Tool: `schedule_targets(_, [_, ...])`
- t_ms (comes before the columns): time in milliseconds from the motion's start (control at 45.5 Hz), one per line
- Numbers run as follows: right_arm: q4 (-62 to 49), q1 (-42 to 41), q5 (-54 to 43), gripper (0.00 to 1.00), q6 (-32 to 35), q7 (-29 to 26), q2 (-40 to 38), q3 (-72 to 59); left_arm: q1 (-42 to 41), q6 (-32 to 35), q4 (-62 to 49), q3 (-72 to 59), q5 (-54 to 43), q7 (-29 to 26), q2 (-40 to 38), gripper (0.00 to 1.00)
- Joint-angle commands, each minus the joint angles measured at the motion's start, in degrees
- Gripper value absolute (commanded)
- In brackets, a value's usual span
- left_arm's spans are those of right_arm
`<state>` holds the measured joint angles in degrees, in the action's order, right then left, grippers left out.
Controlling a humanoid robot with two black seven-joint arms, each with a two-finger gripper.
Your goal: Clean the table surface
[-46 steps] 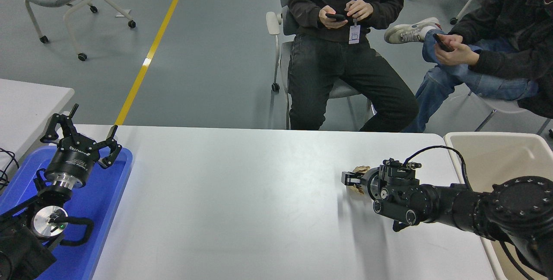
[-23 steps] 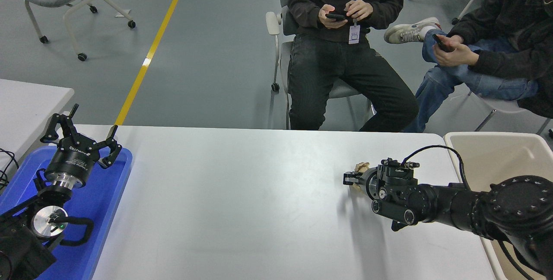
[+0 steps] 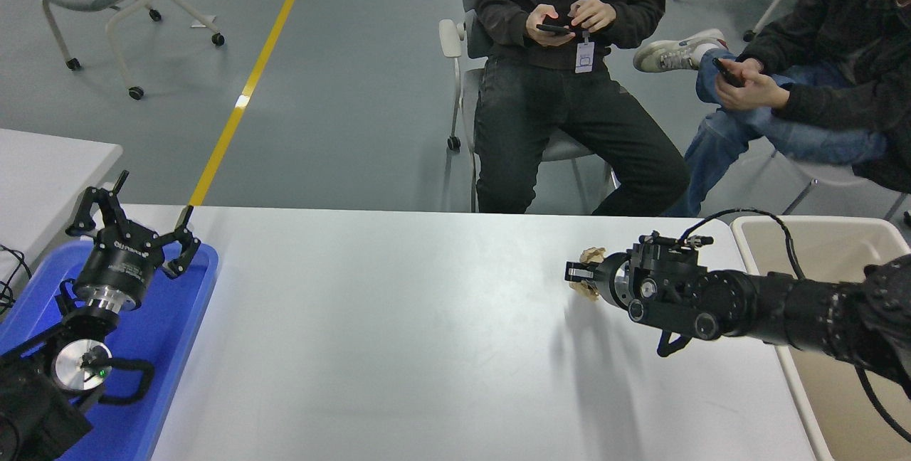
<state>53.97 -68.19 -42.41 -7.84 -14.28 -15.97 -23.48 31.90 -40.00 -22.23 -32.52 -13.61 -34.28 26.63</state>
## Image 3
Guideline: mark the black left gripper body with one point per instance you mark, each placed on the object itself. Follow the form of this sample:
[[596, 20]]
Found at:
[[121, 264]]

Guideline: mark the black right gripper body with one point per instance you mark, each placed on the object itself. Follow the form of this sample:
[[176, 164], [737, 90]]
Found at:
[[608, 279]]

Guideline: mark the tan paper ball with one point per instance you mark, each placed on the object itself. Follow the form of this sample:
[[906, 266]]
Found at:
[[589, 255]]

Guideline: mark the black phone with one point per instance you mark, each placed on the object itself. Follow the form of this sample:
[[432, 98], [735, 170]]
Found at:
[[726, 71], [554, 29]]

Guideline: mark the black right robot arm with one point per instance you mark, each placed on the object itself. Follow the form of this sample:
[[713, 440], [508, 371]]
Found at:
[[783, 304]]

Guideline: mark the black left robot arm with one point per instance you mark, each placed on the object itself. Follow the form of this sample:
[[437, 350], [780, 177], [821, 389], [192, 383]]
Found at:
[[35, 404]]

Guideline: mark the person's left hand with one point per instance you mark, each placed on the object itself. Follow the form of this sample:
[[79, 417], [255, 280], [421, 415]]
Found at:
[[758, 94], [596, 14]]

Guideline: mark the person's right hand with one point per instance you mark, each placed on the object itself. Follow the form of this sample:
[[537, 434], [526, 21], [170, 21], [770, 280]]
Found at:
[[751, 66], [544, 35]]

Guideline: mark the blue plastic tray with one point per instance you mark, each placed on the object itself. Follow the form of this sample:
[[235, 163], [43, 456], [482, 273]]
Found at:
[[164, 319]]

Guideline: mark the white side table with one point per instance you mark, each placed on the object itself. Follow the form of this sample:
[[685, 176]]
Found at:
[[43, 175]]

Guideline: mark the seated person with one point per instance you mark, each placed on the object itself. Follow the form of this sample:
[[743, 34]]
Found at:
[[825, 130], [512, 126]]

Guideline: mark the large pale bin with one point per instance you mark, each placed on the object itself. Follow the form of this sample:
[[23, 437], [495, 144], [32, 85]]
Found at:
[[825, 247]]

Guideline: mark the grey chair with white armrest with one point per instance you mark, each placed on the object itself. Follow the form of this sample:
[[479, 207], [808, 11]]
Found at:
[[450, 38]]

